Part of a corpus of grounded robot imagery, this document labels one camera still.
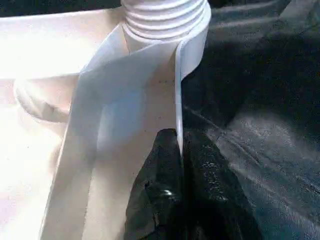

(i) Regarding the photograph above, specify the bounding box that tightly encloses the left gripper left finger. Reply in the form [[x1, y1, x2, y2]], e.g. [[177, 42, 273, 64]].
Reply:
[[124, 128, 183, 240]]

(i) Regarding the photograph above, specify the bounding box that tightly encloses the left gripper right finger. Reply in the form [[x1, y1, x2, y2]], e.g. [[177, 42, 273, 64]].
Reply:
[[183, 131, 263, 240]]

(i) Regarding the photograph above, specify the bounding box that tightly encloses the white plastic table top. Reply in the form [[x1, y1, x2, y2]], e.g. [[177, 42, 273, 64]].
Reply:
[[0, 11, 210, 240]]

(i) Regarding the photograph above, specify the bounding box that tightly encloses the white plastic table leg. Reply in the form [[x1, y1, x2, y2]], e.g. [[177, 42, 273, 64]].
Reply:
[[120, 0, 210, 43]]

